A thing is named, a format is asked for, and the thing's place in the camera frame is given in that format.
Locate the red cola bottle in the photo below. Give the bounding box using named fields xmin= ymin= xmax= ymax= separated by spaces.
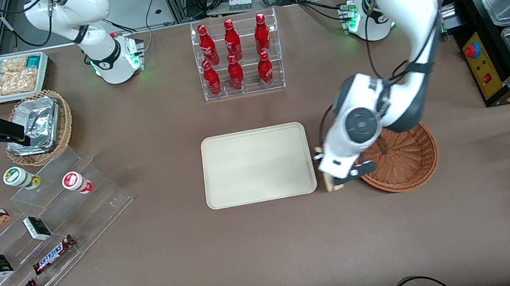
xmin=252 ymin=12 xmax=273 ymax=58
xmin=255 ymin=50 xmax=276 ymax=89
xmin=200 ymin=59 xmax=223 ymax=98
xmin=225 ymin=53 xmax=247 ymax=92
xmin=221 ymin=17 xmax=244 ymax=63
xmin=196 ymin=23 xmax=221 ymax=67

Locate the red lid white cup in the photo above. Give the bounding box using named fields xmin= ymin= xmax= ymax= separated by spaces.
xmin=61 ymin=168 xmax=95 ymax=198

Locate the light wicker basket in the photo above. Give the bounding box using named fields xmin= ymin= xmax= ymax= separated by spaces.
xmin=0 ymin=86 xmax=79 ymax=170

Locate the aluminium foil container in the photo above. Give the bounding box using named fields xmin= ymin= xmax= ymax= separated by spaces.
xmin=1 ymin=95 xmax=65 ymax=158

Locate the green lid white cup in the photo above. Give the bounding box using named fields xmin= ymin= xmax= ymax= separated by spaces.
xmin=2 ymin=163 xmax=43 ymax=194

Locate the clear acrylic bottle rack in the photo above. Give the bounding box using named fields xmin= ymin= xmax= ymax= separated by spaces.
xmin=189 ymin=7 xmax=287 ymax=102

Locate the clear acrylic stepped display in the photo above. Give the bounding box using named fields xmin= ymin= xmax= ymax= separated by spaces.
xmin=0 ymin=139 xmax=146 ymax=286

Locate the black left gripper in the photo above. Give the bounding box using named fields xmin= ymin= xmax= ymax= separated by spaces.
xmin=311 ymin=144 xmax=380 ymax=189

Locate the beige plastic tray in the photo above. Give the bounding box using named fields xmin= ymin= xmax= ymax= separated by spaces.
xmin=198 ymin=120 xmax=319 ymax=211

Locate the triangular sandwich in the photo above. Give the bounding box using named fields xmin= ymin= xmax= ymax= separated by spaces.
xmin=313 ymin=143 xmax=347 ymax=194

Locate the brown round wicker basket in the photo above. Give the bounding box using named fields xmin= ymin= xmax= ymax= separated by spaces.
xmin=348 ymin=119 xmax=444 ymax=198

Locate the small clear cracker bag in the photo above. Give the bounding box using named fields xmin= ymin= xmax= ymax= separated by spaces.
xmin=0 ymin=55 xmax=30 ymax=75

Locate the large clear cracker bag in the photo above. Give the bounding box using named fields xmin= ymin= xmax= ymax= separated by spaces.
xmin=0 ymin=67 xmax=41 ymax=96

